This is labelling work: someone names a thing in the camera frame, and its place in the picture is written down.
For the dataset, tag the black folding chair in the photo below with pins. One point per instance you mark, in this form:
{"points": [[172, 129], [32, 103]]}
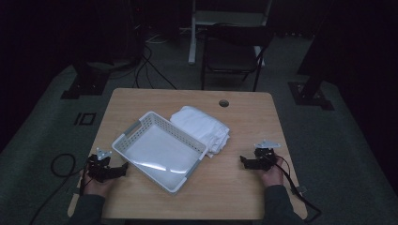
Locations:
{"points": [[231, 56]]}

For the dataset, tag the white cloth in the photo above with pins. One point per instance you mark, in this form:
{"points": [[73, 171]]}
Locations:
{"points": [[200, 125]]}

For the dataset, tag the person's right hand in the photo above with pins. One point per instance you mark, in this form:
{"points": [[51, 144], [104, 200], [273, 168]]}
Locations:
{"points": [[273, 178]]}

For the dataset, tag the white perforated plastic basket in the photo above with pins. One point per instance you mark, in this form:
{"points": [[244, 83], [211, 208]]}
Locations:
{"points": [[156, 150]]}

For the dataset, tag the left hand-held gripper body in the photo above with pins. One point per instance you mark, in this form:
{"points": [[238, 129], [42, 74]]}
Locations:
{"points": [[98, 168]]}

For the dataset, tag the person's left hand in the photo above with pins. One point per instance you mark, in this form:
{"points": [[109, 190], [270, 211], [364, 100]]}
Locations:
{"points": [[95, 187]]}

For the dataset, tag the black metal stand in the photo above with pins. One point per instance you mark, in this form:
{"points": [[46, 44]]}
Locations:
{"points": [[84, 84], [308, 93]]}

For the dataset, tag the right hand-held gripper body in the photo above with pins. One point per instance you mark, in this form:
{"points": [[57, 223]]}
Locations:
{"points": [[265, 157]]}

